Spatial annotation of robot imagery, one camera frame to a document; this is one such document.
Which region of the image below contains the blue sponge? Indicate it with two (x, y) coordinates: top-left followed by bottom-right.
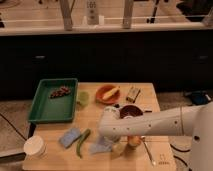
(59, 128), (81, 148)

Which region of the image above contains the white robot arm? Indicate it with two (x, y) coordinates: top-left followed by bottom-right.
(98, 102), (213, 171)

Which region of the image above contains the yellow corn cob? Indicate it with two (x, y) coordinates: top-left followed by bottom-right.
(102, 87), (119, 100)

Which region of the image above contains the white paper cup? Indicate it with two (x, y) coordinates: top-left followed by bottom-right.
(23, 135), (46, 157)

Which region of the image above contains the blue black floor device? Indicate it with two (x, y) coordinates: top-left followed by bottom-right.
(185, 91), (212, 105)

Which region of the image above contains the green plastic cup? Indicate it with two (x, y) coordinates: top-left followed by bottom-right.
(77, 91), (89, 106)

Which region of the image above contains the green chili pepper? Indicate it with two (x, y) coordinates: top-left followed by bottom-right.
(76, 129), (91, 158)

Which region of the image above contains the grey-blue towel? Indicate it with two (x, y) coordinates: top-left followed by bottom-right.
(89, 136), (113, 154)

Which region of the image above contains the black cable on floor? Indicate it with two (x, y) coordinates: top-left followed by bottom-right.
(169, 142), (193, 154)

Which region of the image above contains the green plastic tray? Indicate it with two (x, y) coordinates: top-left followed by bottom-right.
(28, 78), (78, 124)

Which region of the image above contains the red grapes bunch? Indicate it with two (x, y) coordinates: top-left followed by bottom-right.
(50, 86), (71, 98)

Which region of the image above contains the dark red bowl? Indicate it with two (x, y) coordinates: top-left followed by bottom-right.
(120, 105), (143, 118)

